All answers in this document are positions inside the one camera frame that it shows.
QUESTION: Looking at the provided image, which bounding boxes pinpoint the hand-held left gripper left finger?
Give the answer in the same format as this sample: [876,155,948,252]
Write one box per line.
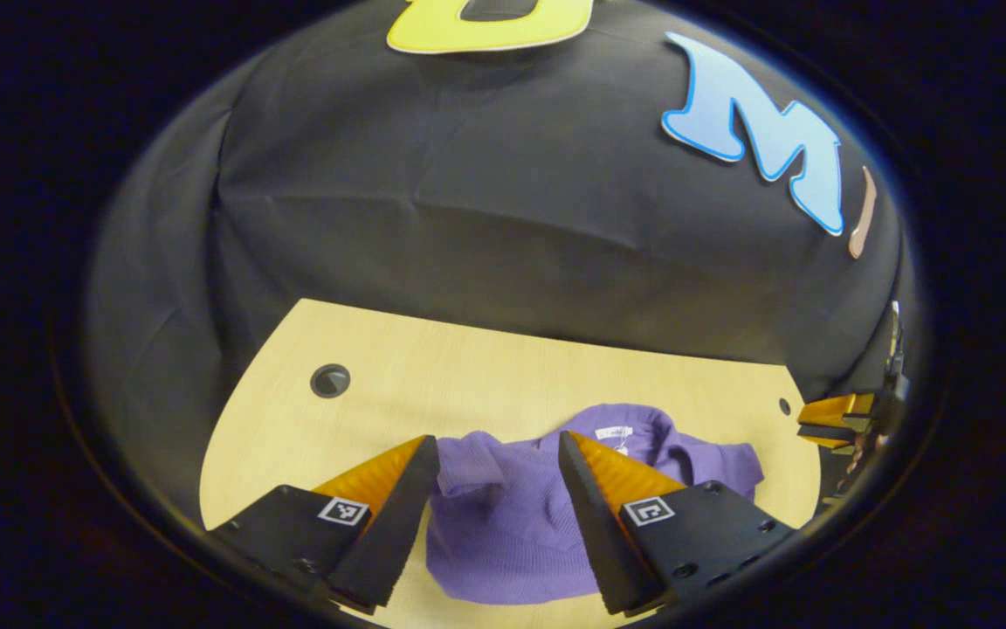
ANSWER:
[206,434,441,612]

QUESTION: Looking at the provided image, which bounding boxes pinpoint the purple knit sweater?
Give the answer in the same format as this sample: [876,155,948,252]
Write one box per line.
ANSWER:
[424,402,766,605]

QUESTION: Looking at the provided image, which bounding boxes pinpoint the black backdrop cloth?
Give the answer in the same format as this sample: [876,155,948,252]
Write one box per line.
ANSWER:
[84,0,914,525]

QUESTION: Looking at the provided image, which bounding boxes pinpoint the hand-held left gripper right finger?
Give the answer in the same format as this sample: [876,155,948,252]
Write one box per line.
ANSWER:
[558,430,796,617]

